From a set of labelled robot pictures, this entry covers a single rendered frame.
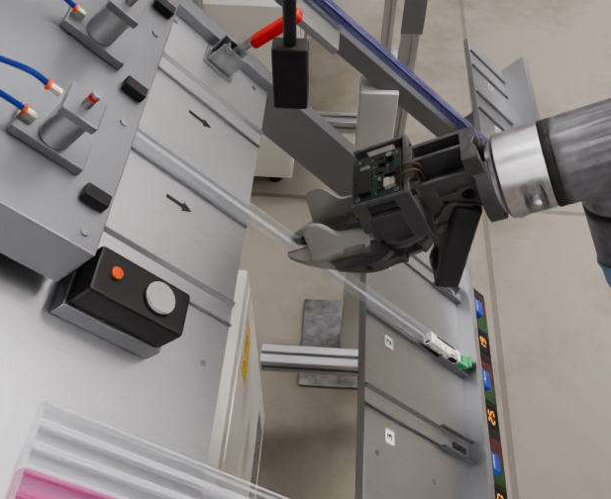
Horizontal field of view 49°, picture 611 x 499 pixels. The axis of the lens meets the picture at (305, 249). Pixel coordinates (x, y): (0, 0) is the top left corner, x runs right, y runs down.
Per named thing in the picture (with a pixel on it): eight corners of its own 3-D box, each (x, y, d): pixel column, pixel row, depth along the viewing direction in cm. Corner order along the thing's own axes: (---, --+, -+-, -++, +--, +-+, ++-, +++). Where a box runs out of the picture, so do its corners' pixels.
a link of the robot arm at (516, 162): (550, 161, 61) (565, 230, 56) (500, 176, 63) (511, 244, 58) (530, 102, 56) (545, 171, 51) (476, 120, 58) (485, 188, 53)
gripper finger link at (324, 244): (265, 226, 64) (353, 195, 60) (295, 260, 68) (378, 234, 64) (263, 250, 62) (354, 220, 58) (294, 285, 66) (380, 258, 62)
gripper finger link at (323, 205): (271, 191, 66) (356, 167, 62) (300, 226, 70) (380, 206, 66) (266, 215, 65) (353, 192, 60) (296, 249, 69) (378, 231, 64)
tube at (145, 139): (460, 360, 84) (468, 357, 83) (461, 370, 83) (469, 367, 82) (126, 125, 57) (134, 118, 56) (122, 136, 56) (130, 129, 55)
